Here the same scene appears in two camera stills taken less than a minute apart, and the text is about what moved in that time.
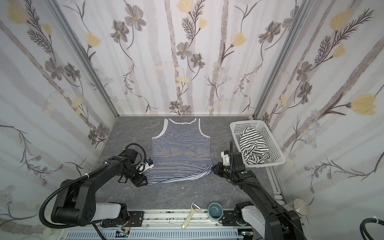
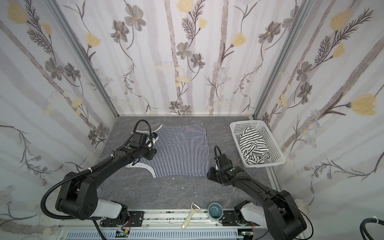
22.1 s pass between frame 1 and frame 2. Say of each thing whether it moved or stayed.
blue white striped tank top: moved
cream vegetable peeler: stayed
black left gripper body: moved
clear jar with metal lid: stayed
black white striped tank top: stayed
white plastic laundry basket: stayed
